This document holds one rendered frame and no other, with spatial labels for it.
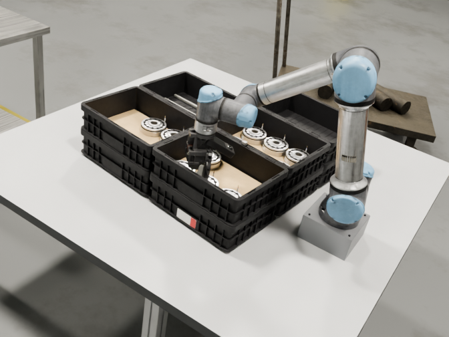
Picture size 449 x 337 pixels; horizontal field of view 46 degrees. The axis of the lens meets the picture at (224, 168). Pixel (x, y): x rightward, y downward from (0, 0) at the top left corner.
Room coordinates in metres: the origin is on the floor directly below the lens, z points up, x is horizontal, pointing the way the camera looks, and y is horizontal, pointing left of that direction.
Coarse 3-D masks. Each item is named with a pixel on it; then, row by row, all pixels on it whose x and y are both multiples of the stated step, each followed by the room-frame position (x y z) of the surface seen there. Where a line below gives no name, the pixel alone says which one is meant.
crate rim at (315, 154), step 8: (264, 112) 2.01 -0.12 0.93; (280, 120) 1.97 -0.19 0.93; (216, 128) 1.79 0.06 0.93; (296, 128) 1.92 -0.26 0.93; (232, 136) 1.75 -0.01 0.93; (312, 136) 1.88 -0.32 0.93; (248, 144) 1.72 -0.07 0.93; (328, 144) 1.83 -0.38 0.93; (264, 152) 1.68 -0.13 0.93; (320, 152) 1.77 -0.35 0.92; (304, 160) 1.67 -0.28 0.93; (312, 160) 1.72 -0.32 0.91; (288, 168) 1.60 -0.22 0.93; (296, 168) 1.63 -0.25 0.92
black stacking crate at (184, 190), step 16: (176, 144) 1.66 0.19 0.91; (160, 160) 1.55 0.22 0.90; (224, 160) 1.74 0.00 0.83; (240, 160) 1.70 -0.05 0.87; (256, 160) 1.66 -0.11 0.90; (160, 176) 1.55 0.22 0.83; (176, 176) 1.51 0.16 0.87; (256, 176) 1.65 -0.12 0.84; (272, 176) 1.61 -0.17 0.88; (192, 192) 1.46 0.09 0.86; (208, 192) 1.43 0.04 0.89; (272, 192) 1.52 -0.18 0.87; (208, 208) 1.42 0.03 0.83; (224, 208) 1.38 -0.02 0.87; (240, 208) 1.38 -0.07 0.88; (256, 208) 1.47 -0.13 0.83
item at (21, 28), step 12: (0, 12) 2.79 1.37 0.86; (12, 12) 2.83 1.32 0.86; (0, 24) 2.62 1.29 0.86; (12, 24) 2.65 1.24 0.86; (24, 24) 2.68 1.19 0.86; (36, 24) 2.71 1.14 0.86; (0, 36) 2.47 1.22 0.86; (12, 36) 2.50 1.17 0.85; (24, 36) 2.56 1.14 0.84; (36, 36) 2.63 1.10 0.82; (36, 48) 2.67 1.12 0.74; (36, 60) 2.68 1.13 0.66; (36, 72) 2.68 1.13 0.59; (36, 84) 2.68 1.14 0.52; (36, 96) 2.68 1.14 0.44; (0, 108) 2.84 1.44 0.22; (36, 108) 2.68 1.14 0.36; (0, 120) 2.70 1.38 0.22; (12, 120) 2.72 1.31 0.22; (0, 132) 2.57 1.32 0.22
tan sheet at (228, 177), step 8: (216, 168) 1.67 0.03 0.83; (224, 168) 1.68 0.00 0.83; (232, 168) 1.69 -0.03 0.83; (216, 176) 1.62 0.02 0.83; (224, 176) 1.63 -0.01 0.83; (232, 176) 1.64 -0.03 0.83; (240, 176) 1.65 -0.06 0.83; (248, 176) 1.66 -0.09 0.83; (224, 184) 1.58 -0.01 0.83; (232, 184) 1.59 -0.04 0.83; (240, 184) 1.60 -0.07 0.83; (248, 184) 1.60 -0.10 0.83; (256, 184) 1.61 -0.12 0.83; (240, 192) 1.55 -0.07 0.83
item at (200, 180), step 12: (216, 132) 1.77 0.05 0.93; (240, 144) 1.71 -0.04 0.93; (156, 156) 1.55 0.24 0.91; (168, 156) 1.54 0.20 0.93; (264, 156) 1.65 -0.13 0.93; (180, 168) 1.49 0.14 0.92; (192, 180) 1.45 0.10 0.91; (204, 180) 1.43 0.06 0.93; (276, 180) 1.52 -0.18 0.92; (216, 192) 1.40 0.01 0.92; (252, 192) 1.41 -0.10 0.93; (240, 204) 1.36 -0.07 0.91
